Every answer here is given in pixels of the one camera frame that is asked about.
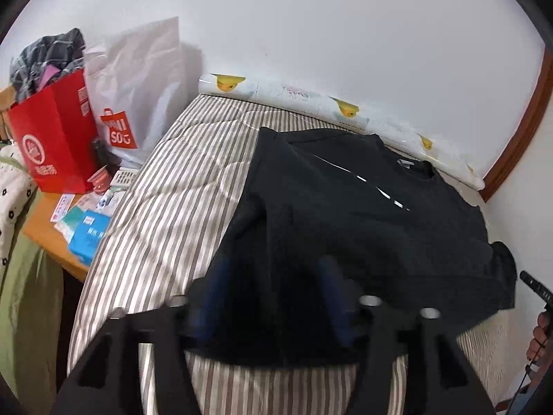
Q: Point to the white dotted cloth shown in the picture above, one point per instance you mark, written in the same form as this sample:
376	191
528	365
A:
13	199

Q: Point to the person's right hand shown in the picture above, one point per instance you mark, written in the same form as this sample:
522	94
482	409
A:
542	337

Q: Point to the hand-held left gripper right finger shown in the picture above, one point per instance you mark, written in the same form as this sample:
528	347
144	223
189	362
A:
335	298

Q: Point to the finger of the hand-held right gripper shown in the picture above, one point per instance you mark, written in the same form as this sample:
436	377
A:
535	287

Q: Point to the red paper bag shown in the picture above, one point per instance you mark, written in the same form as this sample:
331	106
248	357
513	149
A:
56	138

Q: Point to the wooden bedside table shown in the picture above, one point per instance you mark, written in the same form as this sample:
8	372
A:
43	229

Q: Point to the green and white packet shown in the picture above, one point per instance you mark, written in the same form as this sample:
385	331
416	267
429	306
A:
69	224

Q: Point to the duck print roll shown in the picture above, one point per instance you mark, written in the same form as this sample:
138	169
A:
302	99

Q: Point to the pink and white card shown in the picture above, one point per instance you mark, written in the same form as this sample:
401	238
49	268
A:
62	207

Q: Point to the grey plaid cloth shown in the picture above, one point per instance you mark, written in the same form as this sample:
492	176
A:
47	60

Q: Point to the white and blue packet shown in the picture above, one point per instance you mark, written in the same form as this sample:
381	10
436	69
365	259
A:
99	203

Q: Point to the green cloth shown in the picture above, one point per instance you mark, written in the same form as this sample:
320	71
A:
26	311

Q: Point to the wooden door frame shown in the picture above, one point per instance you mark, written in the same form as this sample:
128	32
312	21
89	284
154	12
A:
522	138

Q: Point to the blue tissue packet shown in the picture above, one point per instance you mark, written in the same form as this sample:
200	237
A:
88	240

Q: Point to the wooden slatted headboard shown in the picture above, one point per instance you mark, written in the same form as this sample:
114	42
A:
5	116

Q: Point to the white remote control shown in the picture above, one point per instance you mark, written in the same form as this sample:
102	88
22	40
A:
124	177

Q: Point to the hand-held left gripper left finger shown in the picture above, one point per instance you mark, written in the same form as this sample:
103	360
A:
211	294

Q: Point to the striped bed mattress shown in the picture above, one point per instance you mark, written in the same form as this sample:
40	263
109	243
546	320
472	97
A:
173	207

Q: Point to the black sweatshirt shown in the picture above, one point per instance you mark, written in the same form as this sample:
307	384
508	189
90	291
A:
345	224

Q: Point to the white plastic bag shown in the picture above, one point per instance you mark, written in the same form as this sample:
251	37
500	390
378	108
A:
138	86

